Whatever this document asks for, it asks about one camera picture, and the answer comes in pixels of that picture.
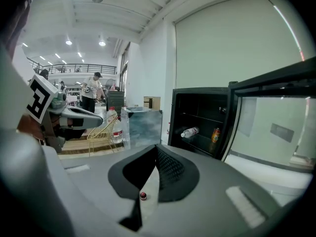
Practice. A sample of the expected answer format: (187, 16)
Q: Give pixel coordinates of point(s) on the black balcony railing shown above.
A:
(74, 68)

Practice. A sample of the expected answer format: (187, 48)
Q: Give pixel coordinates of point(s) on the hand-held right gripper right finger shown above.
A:
(209, 176)

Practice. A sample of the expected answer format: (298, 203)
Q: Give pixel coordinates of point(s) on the person's left hand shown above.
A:
(66, 123)

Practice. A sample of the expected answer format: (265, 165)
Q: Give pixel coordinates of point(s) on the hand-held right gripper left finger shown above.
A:
(98, 181)

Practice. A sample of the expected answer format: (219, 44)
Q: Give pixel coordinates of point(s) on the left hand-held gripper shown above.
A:
(38, 100)

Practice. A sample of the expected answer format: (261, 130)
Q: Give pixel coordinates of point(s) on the black metal bracket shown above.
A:
(150, 102)

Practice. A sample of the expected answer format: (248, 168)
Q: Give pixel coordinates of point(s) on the striped wooden platform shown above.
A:
(74, 147)

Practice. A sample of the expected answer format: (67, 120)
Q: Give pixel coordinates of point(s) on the large clear water jug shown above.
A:
(117, 132)

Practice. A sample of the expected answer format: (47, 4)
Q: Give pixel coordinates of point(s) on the dark metal cabinet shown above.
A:
(116, 100)

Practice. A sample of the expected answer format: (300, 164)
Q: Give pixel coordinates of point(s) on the orange soda bottle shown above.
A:
(216, 135)

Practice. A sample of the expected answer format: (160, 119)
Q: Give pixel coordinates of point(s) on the brown cardboard box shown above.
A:
(156, 101)

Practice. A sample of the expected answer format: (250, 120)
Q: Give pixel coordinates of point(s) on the clear plastic water bottle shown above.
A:
(190, 132)

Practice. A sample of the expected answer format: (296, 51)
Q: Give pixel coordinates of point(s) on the person's left forearm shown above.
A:
(29, 127)

